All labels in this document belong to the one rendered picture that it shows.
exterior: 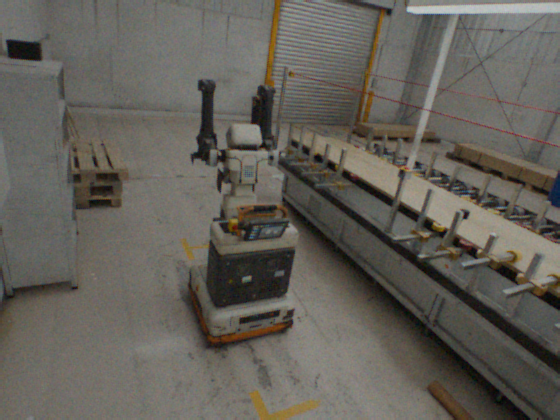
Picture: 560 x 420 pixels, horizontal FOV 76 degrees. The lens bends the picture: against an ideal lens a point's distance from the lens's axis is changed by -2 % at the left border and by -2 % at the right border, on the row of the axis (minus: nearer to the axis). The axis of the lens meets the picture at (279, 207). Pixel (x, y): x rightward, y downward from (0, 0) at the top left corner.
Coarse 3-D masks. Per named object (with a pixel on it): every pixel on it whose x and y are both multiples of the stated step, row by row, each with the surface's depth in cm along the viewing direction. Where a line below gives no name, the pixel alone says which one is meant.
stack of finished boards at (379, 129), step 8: (360, 128) 981; (368, 128) 954; (376, 128) 949; (384, 128) 969; (392, 128) 989; (400, 128) 1010; (408, 128) 1032; (416, 128) 1055; (424, 128) 1074; (408, 136) 1002; (424, 136) 1032; (432, 136) 1048
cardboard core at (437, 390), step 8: (432, 384) 230; (432, 392) 228; (440, 392) 225; (440, 400) 223; (448, 400) 220; (448, 408) 218; (456, 408) 215; (464, 408) 216; (456, 416) 214; (464, 416) 211
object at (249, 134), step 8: (232, 128) 234; (240, 128) 235; (248, 128) 238; (256, 128) 241; (232, 136) 233; (240, 136) 233; (248, 136) 236; (256, 136) 239; (232, 144) 235; (248, 144) 237; (256, 144) 239
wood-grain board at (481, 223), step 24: (336, 144) 443; (360, 168) 361; (384, 168) 374; (384, 192) 308; (408, 192) 314; (432, 216) 270; (480, 216) 285; (480, 240) 242; (504, 240) 248; (528, 240) 254; (504, 264) 220; (528, 264) 220; (552, 264) 225; (552, 288) 197
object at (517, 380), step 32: (320, 160) 393; (288, 192) 468; (352, 192) 347; (320, 224) 401; (384, 224) 312; (352, 256) 353; (384, 256) 319; (384, 288) 320; (416, 288) 288; (480, 288) 236; (416, 320) 289; (448, 320) 263; (544, 320) 202; (448, 352) 264; (480, 352) 242; (512, 352) 223; (512, 384) 224; (544, 384) 207; (544, 416) 207
